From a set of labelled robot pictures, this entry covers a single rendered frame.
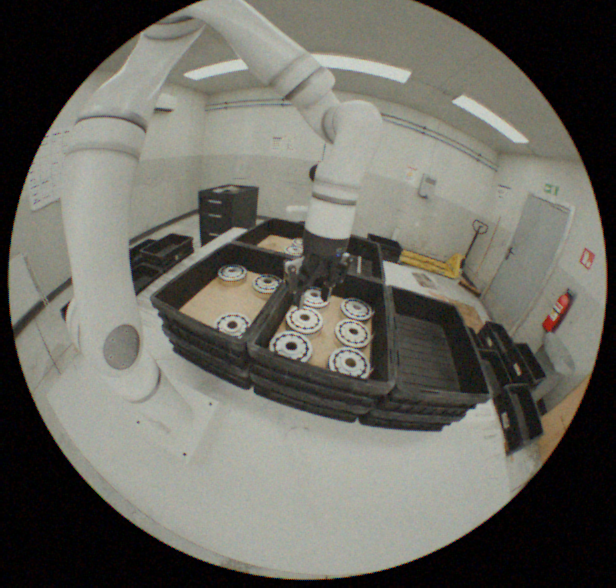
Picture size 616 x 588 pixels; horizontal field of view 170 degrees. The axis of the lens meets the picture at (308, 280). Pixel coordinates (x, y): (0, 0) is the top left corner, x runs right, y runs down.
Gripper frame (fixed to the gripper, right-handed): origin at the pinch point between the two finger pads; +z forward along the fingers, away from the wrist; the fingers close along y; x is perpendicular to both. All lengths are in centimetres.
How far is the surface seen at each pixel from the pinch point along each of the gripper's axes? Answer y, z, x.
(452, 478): 18, 30, -59
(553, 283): 292, -8, -108
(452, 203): 386, -27, 110
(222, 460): -29.0, 30.1, -16.1
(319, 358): 2.9, 17.4, -4.2
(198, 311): -22.2, 17.4, 23.1
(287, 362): -8.6, 7.3, -7.2
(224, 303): -13.7, 17.5, 24.2
